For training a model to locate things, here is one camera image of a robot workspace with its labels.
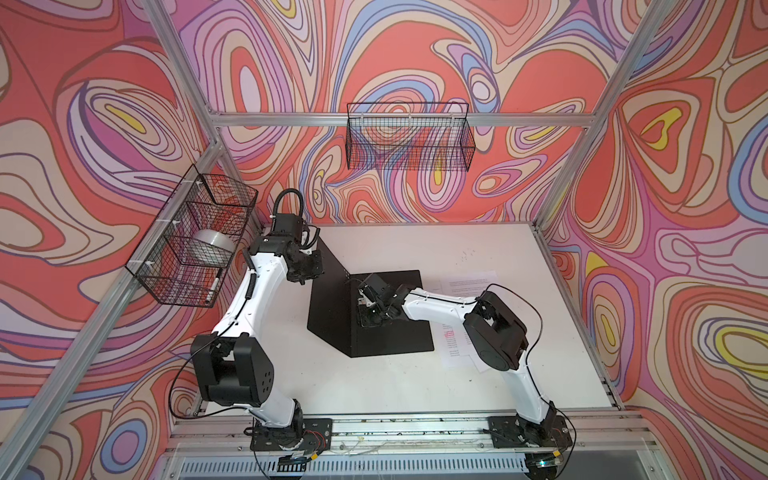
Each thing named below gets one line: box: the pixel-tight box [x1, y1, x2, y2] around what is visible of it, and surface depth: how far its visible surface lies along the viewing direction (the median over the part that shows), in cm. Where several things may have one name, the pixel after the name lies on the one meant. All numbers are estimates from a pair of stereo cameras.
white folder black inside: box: [308, 237, 434, 358], surface depth 91 cm
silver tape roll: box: [184, 229, 236, 266], surface depth 74 cm
